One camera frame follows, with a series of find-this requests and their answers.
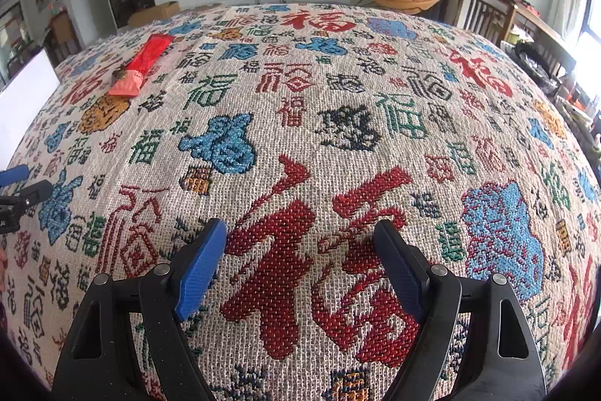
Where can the printed woven blanket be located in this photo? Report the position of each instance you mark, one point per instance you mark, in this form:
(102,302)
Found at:
(305,124)

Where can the white cardboard box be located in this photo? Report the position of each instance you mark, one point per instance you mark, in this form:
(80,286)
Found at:
(26,109)

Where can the wooden desk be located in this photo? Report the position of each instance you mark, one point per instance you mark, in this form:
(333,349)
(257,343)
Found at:
(540,30)

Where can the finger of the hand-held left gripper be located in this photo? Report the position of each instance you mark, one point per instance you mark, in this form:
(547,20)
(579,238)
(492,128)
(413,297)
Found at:
(33,194)
(14,176)

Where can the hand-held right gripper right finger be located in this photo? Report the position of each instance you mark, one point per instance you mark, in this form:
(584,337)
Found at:
(401,272)

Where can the brown cardboard box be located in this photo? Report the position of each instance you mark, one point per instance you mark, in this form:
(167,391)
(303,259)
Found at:
(155,12)

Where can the round flat tray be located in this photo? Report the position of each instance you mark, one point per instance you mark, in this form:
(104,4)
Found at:
(204,7)

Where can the dark wooden chair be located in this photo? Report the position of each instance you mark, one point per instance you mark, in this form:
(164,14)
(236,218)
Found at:
(483,13)

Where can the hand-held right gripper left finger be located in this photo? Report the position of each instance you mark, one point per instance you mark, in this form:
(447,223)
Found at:
(202,269)

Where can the red snack packet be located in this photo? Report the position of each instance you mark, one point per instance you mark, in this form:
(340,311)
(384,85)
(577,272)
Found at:
(141,65)

